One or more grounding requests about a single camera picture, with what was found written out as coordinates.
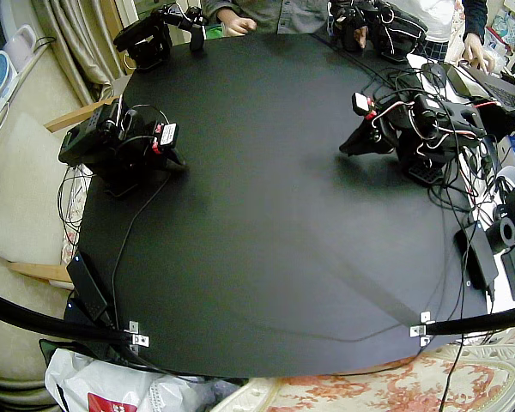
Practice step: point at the grey-sleeved forearm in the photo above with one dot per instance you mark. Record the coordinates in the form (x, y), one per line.
(219, 5)

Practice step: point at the black follower arm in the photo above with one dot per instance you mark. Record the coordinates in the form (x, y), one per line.
(438, 124)
(92, 139)

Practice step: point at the dark-sleeved forearm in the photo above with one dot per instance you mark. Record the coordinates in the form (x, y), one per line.
(475, 17)

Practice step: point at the grey-shirted person left hand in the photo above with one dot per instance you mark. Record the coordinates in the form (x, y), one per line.
(361, 36)

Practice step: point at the grey-shirted person right hand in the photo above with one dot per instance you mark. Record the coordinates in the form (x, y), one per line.
(238, 22)

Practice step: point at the white-shirted person left hand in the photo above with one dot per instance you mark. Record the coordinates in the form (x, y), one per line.
(475, 49)

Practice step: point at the green object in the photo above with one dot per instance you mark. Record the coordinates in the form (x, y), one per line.
(214, 32)

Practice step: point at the grey-shirted person torso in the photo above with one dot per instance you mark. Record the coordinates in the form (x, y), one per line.
(283, 15)

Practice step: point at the black computer mouse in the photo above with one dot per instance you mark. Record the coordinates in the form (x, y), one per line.
(435, 74)

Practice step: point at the white-shirted person torso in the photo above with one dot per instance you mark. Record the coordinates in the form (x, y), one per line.
(435, 21)

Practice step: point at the pink floral cushion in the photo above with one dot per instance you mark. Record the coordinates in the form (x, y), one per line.
(460, 26)

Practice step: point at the dark laptop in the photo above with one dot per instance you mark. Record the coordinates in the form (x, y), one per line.
(498, 92)

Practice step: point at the beige curtain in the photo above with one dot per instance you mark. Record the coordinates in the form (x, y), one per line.
(77, 43)

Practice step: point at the black tape roll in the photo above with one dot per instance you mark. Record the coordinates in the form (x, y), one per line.
(495, 236)

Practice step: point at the black power adapter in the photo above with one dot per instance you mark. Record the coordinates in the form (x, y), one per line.
(86, 285)
(480, 257)

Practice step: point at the cream chair cushion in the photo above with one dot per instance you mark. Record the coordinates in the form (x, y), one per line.
(21, 193)

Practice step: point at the white pink humidifier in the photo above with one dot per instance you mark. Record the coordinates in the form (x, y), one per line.
(21, 45)

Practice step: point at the black stand pole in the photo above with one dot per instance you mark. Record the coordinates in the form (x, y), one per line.
(26, 315)
(476, 324)

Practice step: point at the white plastic bag red print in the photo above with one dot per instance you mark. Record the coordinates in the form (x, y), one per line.
(124, 386)

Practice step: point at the pink floral rug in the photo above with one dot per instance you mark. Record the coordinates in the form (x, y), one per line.
(369, 390)

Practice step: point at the wooden chair frame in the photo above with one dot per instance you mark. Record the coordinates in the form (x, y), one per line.
(68, 118)

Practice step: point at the silver metal bracket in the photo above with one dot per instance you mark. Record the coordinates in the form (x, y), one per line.
(417, 331)
(134, 327)
(425, 341)
(141, 341)
(425, 317)

